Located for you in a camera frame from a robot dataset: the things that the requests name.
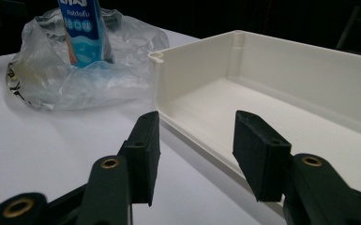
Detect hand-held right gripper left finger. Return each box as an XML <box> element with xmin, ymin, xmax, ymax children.
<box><xmin>76</xmin><ymin>111</ymin><xmax>162</xmax><ymax>225</ymax></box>

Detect metal stand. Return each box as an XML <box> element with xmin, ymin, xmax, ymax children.
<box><xmin>335</xmin><ymin>4</ymin><xmax>361</xmax><ymax>59</ymax></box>

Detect white plastic bin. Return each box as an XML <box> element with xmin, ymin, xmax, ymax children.
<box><xmin>148</xmin><ymin>29</ymin><xmax>361</xmax><ymax>219</ymax></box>

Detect blue snack packet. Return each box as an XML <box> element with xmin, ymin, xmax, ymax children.
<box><xmin>56</xmin><ymin>0</ymin><xmax>115</xmax><ymax>69</ymax></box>

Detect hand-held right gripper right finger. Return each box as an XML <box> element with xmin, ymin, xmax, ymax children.
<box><xmin>232</xmin><ymin>110</ymin><xmax>361</xmax><ymax>225</ymax></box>

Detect clear plastic bag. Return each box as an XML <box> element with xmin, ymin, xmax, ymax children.
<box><xmin>5</xmin><ymin>7</ymin><xmax>171</xmax><ymax>111</ymax></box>

